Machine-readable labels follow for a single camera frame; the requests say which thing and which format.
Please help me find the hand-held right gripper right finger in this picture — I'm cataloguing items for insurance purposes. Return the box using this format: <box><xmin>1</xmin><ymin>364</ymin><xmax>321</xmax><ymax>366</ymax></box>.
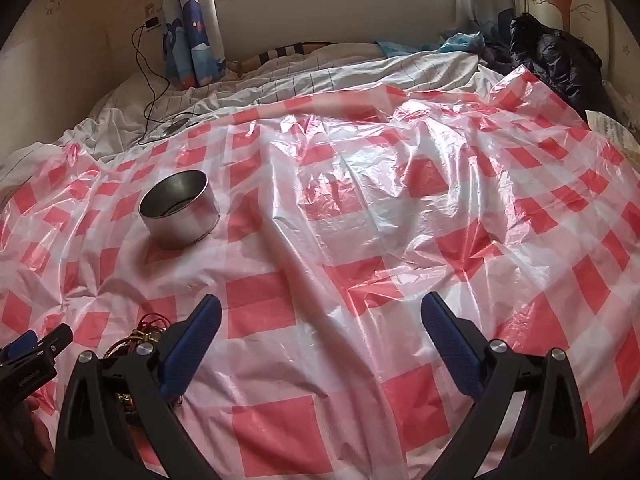
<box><xmin>421</xmin><ymin>291</ymin><xmax>591</xmax><ymax>480</ymax></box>

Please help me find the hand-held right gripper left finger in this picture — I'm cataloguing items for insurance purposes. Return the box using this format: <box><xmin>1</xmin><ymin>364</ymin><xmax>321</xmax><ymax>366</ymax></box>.
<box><xmin>55</xmin><ymin>294</ymin><xmax>223</xmax><ymax>480</ymax></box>

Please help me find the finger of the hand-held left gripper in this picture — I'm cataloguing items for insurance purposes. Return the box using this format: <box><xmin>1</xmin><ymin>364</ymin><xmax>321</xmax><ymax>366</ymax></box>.
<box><xmin>0</xmin><ymin>329</ymin><xmax>39</xmax><ymax>362</ymax></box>
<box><xmin>29</xmin><ymin>323</ymin><xmax>74</xmax><ymax>361</ymax></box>

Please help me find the thin red string bracelet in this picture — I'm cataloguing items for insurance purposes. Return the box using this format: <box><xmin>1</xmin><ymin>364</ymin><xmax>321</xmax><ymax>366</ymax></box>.
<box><xmin>107</xmin><ymin>312</ymin><xmax>177</xmax><ymax>361</ymax></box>

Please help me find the round metal tin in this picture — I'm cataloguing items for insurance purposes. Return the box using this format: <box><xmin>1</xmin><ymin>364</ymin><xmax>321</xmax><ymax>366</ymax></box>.
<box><xmin>138</xmin><ymin>170</ymin><xmax>221</xmax><ymax>250</ymax></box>

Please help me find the person's left hand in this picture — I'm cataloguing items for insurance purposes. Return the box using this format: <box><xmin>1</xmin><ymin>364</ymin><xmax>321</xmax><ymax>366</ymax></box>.
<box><xmin>22</xmin><ymin>394</ymin><xmax>57</xmax><ymax>466</ymax></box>

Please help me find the red checked plastic sheet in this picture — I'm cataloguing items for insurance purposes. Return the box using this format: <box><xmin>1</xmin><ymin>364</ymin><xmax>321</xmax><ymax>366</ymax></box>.
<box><xmin>0</xmin><ymin>67</ymin><xmax>640</xmax><ymax>480</ymax></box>

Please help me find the white crumpled paper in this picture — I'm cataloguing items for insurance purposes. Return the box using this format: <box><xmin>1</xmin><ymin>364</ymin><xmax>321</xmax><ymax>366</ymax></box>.
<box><xmin>585</xmin><ymin>110</ymin><xmax>637</xmax><ymax>147</ymax></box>

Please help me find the white striped bed sheet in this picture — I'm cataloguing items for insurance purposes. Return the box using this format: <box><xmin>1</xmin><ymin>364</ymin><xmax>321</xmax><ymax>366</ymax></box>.
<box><xmin>0</xmin><ymin>50</ymin><xmax>506</xmax><ymax>186</ymax></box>

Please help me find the dark blue garment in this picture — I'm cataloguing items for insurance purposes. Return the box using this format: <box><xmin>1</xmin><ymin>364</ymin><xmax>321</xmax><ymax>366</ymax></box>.
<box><xmin>479</xmin><ymin>20</ymin><xmax>517</xmax><ymax>73</ymax></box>

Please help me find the black puffer jacket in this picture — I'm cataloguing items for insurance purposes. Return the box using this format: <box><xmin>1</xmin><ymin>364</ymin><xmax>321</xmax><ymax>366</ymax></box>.
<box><xmin>510</xmin><ymin>12</ymin><xmax>603</xmax><ymax>121</ymax></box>

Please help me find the blue plastic bag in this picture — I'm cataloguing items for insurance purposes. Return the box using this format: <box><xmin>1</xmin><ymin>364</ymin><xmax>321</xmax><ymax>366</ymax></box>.
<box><xmin>375</xmin><ymin>31</ymin><xmax>486</xmax><ymax>56</ymax></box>

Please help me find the blue patterned pillow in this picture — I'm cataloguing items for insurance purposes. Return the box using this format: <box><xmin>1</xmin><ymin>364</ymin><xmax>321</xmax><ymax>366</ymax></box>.
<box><xmin>159</xmin><ymin>0</ymin><xmax>227</xmax><ymax>90</ymax></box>

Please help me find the striped pillow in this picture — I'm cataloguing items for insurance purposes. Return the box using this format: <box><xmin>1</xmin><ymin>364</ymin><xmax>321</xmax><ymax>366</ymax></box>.
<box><xmin>227</xmin><ymin>40</ymin><xmax>381</xmax><ymax>73</ymax></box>

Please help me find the round grey device with cable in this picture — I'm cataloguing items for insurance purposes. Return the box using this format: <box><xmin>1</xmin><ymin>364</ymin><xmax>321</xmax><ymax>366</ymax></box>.
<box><xmin>131</xmin><ymin>22</ymin><xmax>173</xmax><ymax>147</ymax></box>

